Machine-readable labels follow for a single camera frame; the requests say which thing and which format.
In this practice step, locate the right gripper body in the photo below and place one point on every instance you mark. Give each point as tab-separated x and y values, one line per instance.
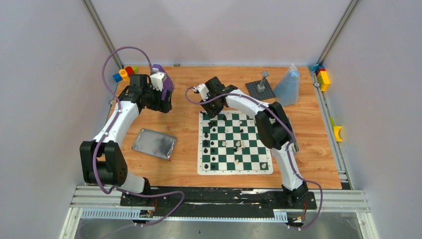
212	107

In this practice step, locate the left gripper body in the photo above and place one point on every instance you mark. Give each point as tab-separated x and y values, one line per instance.
163	105

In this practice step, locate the green white chess board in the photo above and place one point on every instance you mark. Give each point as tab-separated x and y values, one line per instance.
229	144

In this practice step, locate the silver metal tin box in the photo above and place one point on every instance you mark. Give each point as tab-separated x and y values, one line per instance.
296	148

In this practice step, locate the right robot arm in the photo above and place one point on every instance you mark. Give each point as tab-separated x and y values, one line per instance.
273	126

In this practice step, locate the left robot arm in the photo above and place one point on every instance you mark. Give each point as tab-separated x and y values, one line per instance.
101	158

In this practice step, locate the purple metronome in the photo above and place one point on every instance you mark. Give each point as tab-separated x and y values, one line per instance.
168	85

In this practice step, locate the green wooden block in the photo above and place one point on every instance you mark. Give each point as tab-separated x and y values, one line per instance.
135	69

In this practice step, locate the red wooden cylinder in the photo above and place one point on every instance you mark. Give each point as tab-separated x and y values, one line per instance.
129	70

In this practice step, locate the yellow wooden cylinder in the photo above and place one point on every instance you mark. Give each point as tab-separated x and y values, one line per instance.
123	74

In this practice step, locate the blue wooden block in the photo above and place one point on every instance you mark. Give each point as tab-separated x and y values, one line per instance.
117	77

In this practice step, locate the dark grey lego baseplate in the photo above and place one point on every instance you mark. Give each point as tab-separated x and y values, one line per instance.
255	92

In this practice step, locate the silver tin lid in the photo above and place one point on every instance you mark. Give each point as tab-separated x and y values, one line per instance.
154	143

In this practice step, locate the grey lego tower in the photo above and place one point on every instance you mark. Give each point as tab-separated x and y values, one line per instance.
260	86

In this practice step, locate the blue plastic bag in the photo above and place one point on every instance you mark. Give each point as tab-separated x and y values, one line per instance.
287	90

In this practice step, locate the colourful lego brick stack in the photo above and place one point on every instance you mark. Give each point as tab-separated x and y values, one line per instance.
321	75

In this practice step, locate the yellow curved block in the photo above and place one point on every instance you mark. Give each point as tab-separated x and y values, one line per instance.
336	130

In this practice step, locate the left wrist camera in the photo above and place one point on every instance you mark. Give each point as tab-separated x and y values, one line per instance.
157	80

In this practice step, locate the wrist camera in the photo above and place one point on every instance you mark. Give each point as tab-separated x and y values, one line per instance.
157	80
203	91

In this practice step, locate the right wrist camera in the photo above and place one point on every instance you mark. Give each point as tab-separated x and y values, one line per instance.
203	91

